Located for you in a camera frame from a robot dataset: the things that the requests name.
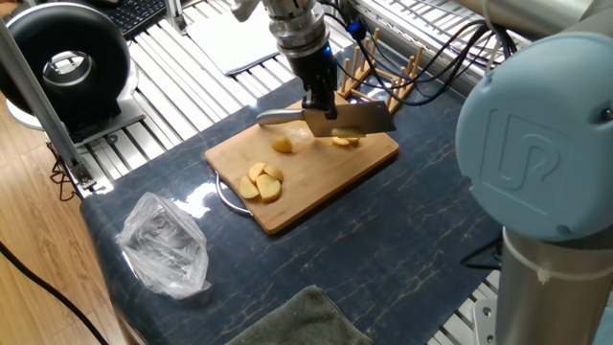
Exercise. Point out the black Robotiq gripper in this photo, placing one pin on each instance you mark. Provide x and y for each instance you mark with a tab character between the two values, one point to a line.
316	69

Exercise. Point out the steel cleaver knife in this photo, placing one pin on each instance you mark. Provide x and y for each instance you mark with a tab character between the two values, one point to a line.
369	120

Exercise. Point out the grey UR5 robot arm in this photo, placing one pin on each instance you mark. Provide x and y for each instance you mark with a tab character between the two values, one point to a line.
536	144

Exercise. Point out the potato half with skin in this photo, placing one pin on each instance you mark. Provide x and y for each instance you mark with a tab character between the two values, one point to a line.
282	144

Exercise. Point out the wooden cutting board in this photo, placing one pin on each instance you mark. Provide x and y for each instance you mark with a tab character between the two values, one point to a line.
335	182

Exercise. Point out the wooden peg rack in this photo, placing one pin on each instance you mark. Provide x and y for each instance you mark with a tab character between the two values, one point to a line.
407	81

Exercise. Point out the white paper pad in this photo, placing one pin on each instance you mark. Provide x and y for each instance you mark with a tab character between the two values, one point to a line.
225	43

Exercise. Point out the dark blue marbled mat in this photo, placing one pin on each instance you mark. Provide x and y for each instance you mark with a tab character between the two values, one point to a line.
407	215

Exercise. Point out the black keyboard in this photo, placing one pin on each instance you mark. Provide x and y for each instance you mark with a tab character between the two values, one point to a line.
136	14

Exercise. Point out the clear plastic bag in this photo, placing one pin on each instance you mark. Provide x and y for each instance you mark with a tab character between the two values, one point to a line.
163	244

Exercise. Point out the grey-green towel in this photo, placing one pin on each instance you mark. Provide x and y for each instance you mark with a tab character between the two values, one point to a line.
306	321

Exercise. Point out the perforated aluminium plate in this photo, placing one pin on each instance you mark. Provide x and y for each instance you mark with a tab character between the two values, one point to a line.
483	321

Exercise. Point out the short aluminium post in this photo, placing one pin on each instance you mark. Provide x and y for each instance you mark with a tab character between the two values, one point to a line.
174	14

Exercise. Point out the slanted aluminium post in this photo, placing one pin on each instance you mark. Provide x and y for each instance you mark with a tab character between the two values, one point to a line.
38	100

